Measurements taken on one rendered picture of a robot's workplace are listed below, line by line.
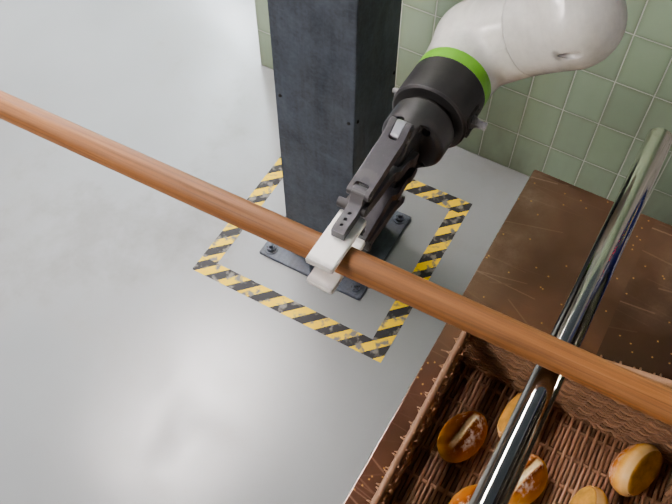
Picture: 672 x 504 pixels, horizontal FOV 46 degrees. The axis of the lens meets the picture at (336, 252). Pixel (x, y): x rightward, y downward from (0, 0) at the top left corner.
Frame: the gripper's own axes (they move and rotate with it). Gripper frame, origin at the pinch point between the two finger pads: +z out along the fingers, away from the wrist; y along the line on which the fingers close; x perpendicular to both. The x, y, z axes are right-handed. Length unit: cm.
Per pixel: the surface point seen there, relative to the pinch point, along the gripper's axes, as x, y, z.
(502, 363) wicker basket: -17, 55, -26
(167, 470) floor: 43, 119, 5
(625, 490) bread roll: -42, 56, -16
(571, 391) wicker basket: -29, 53, -26
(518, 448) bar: -23.7, 1.5, 9.2
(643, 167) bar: -23.4, 1.7, -27.6
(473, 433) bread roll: -18, 55, -12
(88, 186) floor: 116, 120, -53
